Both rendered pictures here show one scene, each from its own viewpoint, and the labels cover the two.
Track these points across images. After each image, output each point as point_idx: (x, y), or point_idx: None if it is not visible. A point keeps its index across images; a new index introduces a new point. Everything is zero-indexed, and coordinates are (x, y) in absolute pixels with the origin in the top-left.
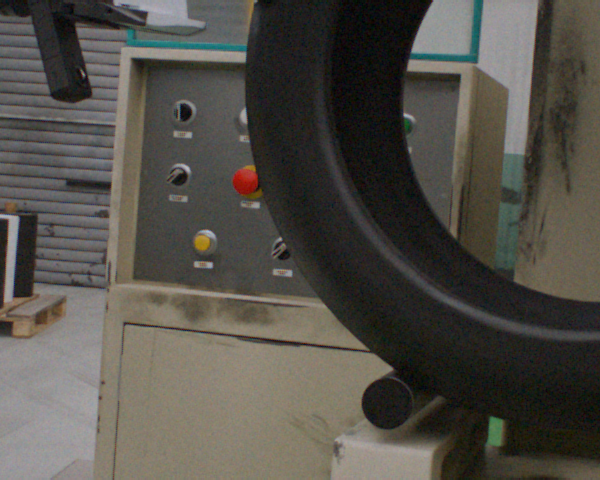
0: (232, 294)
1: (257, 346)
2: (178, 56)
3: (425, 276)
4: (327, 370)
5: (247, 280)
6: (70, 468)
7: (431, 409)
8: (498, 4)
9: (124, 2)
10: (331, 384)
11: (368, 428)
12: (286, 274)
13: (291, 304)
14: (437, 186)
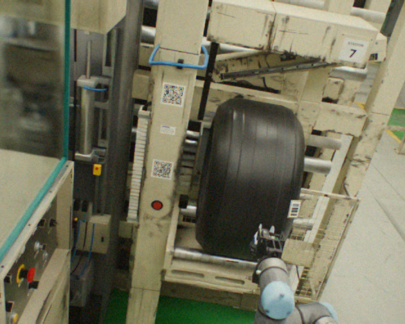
0: (18, 321)
1: (44, 322)
2: (18, 254)
3: None
4: (56, 301)
5: (22, 310)
6: None
7: (208, 262)
8: None
9: None
10: (56, 303)
11: (242, 274)
12: (30, 290)
13: (47, 296)
14: (54, 210)
